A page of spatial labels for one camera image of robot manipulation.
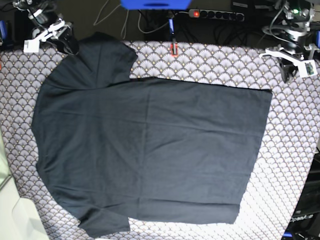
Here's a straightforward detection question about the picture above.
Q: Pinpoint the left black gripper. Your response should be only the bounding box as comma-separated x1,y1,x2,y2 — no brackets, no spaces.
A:
280,59,298,83

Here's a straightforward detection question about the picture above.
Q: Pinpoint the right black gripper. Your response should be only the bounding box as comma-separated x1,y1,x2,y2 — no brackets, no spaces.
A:
53,27,79,55

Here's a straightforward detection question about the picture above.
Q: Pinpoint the dark navy T-shirt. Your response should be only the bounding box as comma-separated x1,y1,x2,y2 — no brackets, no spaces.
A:
31,33,273,238

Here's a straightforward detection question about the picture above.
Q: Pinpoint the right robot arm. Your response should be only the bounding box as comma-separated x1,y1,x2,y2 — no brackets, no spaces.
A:
12,0,79,56

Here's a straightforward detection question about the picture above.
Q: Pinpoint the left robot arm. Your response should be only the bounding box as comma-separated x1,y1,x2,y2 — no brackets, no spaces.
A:
259,0,320,83

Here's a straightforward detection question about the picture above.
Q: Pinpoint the blue clamp far right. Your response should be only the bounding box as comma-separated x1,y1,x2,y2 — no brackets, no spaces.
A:
313,30,320,53

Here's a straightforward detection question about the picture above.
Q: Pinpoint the blue clamp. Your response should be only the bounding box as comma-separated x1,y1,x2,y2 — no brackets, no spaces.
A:
313,30,320,53
0,20,14,51

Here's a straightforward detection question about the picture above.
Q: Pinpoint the blue clamp far left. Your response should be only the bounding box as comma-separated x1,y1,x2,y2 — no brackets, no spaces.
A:
0,20,14,51

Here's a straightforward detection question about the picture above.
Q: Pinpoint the blue box at top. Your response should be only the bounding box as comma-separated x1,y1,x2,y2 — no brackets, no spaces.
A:
120,0,192,10

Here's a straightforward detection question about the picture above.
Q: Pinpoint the red table clamp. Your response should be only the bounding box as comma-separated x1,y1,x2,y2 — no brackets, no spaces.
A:
170,42,179,58

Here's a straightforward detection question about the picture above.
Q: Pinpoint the black OpenArm base box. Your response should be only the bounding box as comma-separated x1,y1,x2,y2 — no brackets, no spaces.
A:
282,152,320,240

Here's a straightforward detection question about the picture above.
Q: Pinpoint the white cabinet corner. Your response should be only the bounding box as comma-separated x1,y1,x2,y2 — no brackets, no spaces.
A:
0,140,49,240

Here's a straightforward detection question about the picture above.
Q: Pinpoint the grey cable loop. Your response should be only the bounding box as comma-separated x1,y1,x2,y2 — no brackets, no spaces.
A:
137,9,171,35

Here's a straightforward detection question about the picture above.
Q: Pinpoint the blue clamp handle centre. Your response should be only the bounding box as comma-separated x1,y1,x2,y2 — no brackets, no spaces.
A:
168,18,175,36

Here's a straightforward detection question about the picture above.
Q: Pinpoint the black power strip red switch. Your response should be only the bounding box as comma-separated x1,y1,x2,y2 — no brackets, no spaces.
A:
188,9,245,22

